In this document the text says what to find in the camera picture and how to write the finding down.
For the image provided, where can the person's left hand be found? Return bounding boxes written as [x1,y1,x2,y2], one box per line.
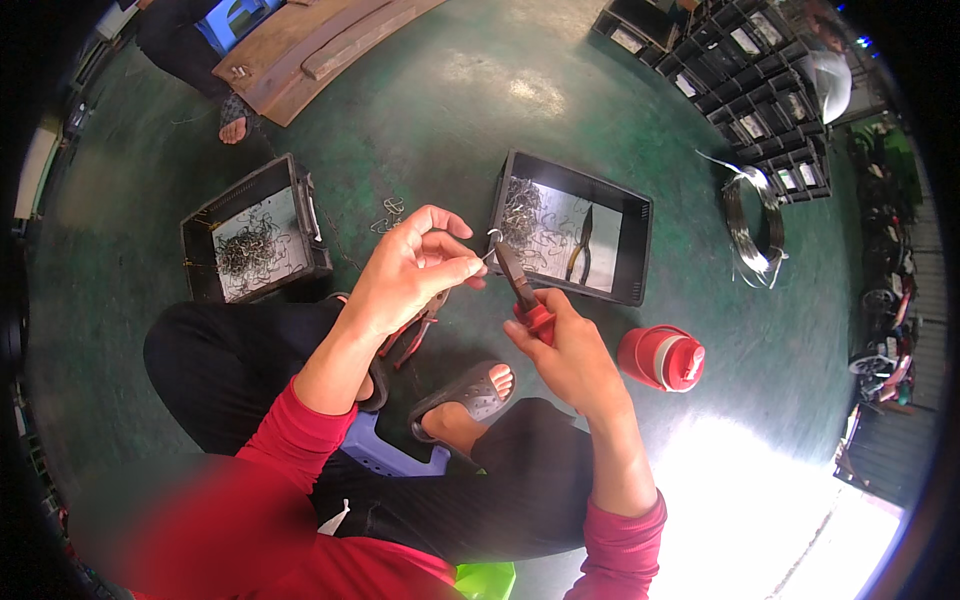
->
[351,204,489,341]

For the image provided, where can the person's right hand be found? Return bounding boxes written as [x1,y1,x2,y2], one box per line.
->
[502,288,633,420]

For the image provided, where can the red-handled cutting pliers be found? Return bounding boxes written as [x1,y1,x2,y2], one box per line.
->
[493,240,558,348]

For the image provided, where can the red water jug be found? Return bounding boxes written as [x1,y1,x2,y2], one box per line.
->
[616,324,707,394]

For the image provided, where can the white paper crate liner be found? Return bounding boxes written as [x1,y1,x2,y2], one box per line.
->
[501,176,624,294]
[211,186,310,301]

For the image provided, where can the black plastic crate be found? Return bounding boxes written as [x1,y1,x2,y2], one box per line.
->
[486,147,654,308]
[180,153,335,305]

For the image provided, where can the purple plastic stool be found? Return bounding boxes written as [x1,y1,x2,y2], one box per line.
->
[339,410,453,479]

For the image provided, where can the wooden plank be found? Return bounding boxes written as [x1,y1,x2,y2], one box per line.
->
[301,0,429,81]

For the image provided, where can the green plastic bag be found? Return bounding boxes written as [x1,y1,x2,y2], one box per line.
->
[453,561,517,600]

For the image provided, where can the person's legs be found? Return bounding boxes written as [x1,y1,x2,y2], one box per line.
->
[142,296,597,564]

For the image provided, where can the brown plywood board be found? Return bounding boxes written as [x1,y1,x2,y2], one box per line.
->
[212,0,445,127]

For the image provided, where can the blue plastic stool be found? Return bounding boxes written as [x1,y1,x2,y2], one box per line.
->
[195,0,285,55]

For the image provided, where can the stack of black crates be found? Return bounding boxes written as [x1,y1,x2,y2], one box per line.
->
[590,0,834,205]

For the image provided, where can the person's body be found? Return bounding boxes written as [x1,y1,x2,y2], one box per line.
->
[67,450,460,600]

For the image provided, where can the row of parked motorbikes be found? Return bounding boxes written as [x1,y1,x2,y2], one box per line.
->
[846,123,922,406]

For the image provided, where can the dark metal gate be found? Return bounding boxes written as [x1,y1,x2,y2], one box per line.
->
[832,403,940,511]

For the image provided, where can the white sack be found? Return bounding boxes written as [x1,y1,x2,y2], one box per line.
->
[804,49,854,126]

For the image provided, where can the pile of wire hooks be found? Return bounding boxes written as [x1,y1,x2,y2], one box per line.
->
[501,176,571,271]
[213,213,290,290]

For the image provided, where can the yellow-handled pliers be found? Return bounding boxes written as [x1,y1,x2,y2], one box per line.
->
[564,204,596,286]

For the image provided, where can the coil of steel wire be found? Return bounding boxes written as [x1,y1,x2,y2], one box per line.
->
[693,148,790,291]

